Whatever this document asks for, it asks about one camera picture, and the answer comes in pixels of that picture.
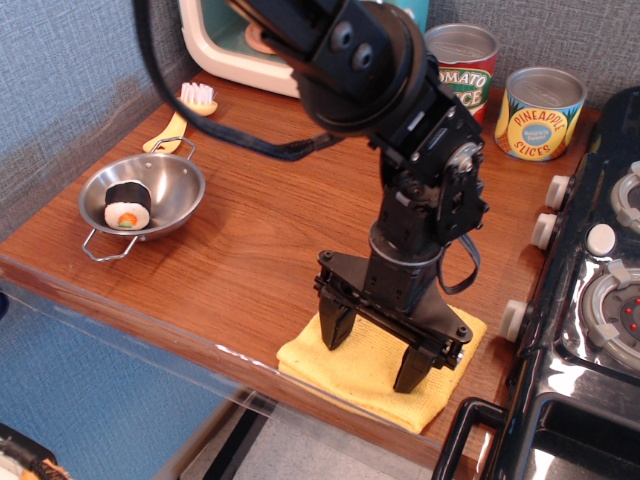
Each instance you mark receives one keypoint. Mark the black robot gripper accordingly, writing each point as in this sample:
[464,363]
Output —
[398,292]

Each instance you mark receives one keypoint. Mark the yellow towel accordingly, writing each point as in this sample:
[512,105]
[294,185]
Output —
[361,372]

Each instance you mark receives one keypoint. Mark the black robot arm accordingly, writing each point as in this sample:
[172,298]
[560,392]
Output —
[430,154]

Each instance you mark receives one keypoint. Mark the grey stove knob front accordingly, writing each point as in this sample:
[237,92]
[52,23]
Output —
[512,318]

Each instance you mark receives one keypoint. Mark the grey stove knob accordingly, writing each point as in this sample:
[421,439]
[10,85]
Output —
[512,318]
[556,191]
[543,230]

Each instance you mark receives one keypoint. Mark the grey stove knob middle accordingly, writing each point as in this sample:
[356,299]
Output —
[543,230]

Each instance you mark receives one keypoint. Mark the black toy stove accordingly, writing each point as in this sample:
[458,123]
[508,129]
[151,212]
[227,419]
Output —
[573,406]

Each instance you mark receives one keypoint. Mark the grey stove knob rear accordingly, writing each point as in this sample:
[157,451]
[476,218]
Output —
[556,191]

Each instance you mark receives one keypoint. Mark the pineapple slices can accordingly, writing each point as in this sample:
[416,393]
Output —
[539,113]

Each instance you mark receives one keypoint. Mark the toy sushi roll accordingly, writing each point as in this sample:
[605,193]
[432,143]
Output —
[127,206]

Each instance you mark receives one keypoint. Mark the tomato sauce can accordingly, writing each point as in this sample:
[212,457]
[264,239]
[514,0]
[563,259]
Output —
[466,56]

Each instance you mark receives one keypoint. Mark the yellow dish brush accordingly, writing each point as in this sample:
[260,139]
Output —
[200,99]

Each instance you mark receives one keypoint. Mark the orange toy plate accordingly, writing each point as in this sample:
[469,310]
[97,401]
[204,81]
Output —
[253,38]

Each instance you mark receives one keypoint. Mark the teal toy microwave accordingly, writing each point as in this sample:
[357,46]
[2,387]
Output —
[225,55]

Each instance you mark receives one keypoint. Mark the orange black object corner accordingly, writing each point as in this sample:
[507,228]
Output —
[24,458]

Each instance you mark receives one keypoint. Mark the steel bowl with handles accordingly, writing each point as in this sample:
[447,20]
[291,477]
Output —
[175,183]

